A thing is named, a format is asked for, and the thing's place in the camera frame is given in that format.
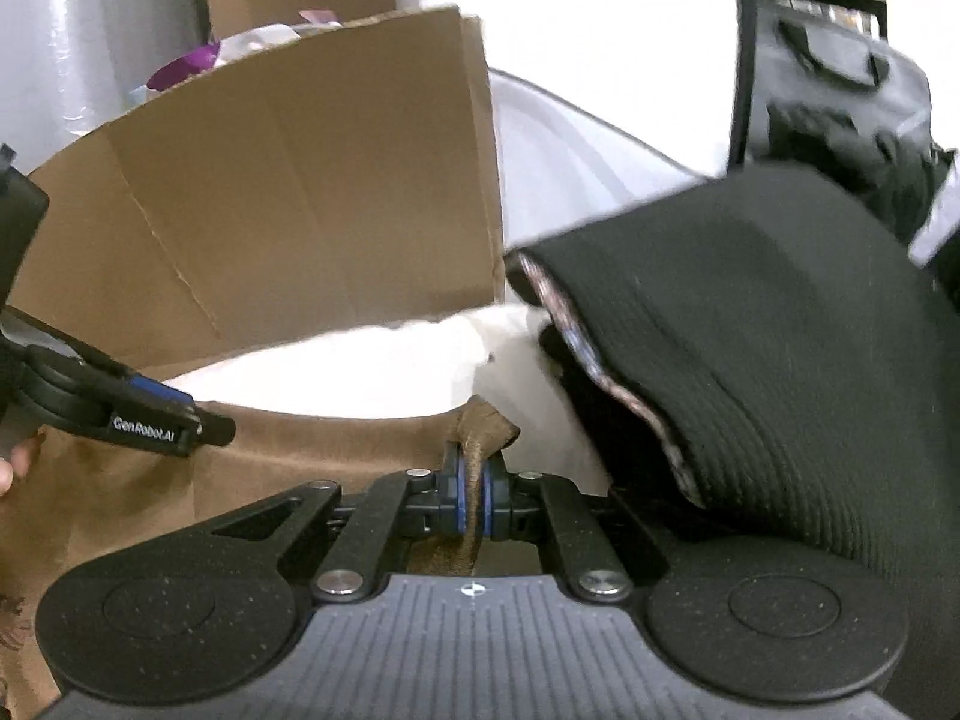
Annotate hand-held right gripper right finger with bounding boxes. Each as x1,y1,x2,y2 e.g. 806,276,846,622
482,463,670,602

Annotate purple detergent pouch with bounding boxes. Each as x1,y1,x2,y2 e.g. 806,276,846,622
146,7,346,91

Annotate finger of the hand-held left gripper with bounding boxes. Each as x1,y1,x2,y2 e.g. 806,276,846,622
190,409,238,449

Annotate flattened cardboard sheet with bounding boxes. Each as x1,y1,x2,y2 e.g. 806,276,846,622
11,6,505,383

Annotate person's left hand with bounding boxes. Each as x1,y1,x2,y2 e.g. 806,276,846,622
0,439,35,500

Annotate white bear print blanket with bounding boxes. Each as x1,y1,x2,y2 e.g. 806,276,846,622
154,304,608,496

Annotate brown printed t-shirt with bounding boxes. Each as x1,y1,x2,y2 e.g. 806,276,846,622
0,397,571,720

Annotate black folded garment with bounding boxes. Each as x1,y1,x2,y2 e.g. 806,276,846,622
506,165,960,563

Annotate leopard print garment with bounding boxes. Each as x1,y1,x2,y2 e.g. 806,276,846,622
517,251,710,511

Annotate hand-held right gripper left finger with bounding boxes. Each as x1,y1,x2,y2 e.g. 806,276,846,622
210,444,470,602

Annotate grey wrapped appliance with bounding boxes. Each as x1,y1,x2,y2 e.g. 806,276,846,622
0,0,211,173

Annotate black cloth heap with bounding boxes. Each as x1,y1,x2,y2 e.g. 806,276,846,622
765,101,960,241

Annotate grey duffel bag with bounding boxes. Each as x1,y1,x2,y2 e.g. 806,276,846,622
750,0,938,188

